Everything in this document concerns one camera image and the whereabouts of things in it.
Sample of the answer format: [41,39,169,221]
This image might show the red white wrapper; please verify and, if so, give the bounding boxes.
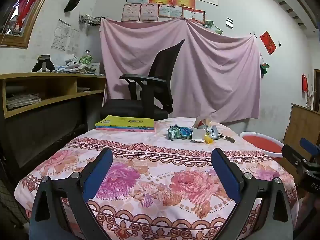
[194,116,212,130]

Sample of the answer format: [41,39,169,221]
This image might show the floral pink blanket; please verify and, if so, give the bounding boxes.
[14,117,299,240]

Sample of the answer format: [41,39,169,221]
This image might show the glass jar green contents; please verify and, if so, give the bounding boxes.
[79,50,93,65]

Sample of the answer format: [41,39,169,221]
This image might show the white paper box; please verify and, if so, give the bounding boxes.
[191,127,208,143]

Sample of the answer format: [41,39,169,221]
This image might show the pile of papers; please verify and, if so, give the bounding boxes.
[54,55,105,75]

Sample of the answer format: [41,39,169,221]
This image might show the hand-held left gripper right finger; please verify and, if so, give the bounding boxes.
[211,148,293,240]

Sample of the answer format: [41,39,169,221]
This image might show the wooden window frame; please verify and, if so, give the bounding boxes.
[0,0,58,49]

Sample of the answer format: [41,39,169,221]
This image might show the wooden cabinet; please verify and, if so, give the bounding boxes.
[282,103,320,160]

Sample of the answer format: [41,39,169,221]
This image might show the black small tripod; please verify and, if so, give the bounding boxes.
[32,54,55,73]

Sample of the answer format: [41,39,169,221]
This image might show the white blue packet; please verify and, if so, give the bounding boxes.
[206,124,218,139]

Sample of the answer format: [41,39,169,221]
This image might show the red paper wall decoration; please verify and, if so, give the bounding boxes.
[259,31,277,55]

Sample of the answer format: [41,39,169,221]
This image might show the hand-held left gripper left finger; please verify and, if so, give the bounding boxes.
[29,147,114,240]

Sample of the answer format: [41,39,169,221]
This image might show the yellow book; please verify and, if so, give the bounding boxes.
[95,115,155,127]

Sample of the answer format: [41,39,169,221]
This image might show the group of wall certificates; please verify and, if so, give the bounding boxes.
[121,0,219,23]

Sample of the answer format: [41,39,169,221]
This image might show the wire wall rack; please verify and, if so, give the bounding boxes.
[79,14,107,27]

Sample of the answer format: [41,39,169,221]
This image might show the black office chair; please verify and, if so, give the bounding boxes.
[100,39,186,122]

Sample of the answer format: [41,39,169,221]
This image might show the blue book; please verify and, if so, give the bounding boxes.
[96,125,155,130]

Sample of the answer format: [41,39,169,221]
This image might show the pink book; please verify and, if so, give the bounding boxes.
[95,127,155,133]

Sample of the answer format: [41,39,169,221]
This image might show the pink hanging sheet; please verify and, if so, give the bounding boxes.
[99,18,262,123]

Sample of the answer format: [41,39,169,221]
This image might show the red curtain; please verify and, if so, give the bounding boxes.
[10,0,49,30]

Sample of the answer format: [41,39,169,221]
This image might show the stack of shelf papers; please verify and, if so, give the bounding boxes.
[5,93,42,110]

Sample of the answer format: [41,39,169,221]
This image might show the blue green packet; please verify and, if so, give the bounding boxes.
[167,124,192,140]

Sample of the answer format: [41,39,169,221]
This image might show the wooden desk with shelves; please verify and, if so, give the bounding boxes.
[0,72,107,173]

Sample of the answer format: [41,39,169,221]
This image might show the white wall calendar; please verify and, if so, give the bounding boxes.
[51,19,71,52]

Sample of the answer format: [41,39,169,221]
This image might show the white wall paper sheet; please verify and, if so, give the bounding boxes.
[66,27,80,52]

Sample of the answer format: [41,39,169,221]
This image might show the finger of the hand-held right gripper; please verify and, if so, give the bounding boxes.
[282,144,307,170]
[299,137,320,164]

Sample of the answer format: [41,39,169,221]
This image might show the small dark brown item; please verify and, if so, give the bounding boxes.
[217,132,236,143]

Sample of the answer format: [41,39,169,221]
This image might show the red plastic basin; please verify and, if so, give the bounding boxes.
[240,131,284,163]

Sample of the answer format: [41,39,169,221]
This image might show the black cap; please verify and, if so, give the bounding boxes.
[64,0,80,12]

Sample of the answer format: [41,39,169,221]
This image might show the dark framed picture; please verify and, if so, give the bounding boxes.
[314,69,320,112]

